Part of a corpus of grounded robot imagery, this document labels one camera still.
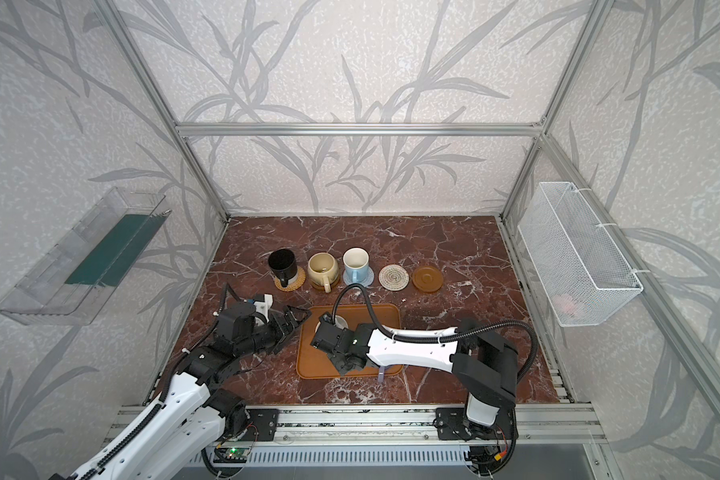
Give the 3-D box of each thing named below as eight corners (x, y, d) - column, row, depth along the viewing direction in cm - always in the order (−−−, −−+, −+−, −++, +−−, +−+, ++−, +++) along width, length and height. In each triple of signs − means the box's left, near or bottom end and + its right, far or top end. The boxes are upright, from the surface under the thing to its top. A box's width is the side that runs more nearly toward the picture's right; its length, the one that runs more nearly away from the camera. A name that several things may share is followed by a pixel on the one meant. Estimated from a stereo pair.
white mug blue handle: (344, 292, 100) (341, 276, 92) (346, 265, 107) (344, 247, 99) (368, 293, 100) (367, 276, 92) (369, 265, 107) (368, 247, 99)
